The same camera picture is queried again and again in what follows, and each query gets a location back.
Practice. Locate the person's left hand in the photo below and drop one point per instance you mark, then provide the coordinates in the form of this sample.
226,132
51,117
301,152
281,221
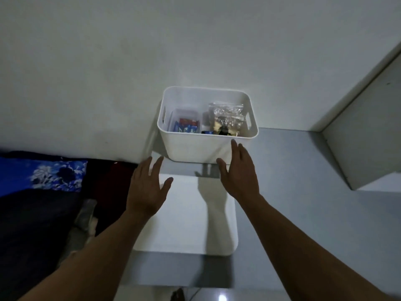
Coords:
145,194

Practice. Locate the blue patterned fabric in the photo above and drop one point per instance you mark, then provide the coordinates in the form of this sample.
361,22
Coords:
37,175

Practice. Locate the bunch of dark blue packets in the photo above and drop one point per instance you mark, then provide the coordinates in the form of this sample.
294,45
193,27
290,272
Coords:
185,128

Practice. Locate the clear plastic container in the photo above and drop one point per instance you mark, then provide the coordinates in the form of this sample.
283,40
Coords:
185,113

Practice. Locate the white plastic storage bin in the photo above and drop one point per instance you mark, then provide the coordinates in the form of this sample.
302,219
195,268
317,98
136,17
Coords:
200,150

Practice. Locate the pale grey cloth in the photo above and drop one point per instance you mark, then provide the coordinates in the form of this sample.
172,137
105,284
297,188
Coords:
84,219

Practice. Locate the clear bag of yellow sticks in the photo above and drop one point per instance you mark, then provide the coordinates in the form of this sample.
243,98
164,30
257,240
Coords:
219,123

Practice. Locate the white bin lid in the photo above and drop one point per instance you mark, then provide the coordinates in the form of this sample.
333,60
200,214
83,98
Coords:
188,222

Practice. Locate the person's right hand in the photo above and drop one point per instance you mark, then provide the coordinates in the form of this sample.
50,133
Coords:
241,178

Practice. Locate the white wooden shelf unit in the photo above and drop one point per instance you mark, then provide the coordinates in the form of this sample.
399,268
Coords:
369,147

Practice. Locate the small red snack packet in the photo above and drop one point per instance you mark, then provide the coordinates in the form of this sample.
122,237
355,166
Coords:
188,122

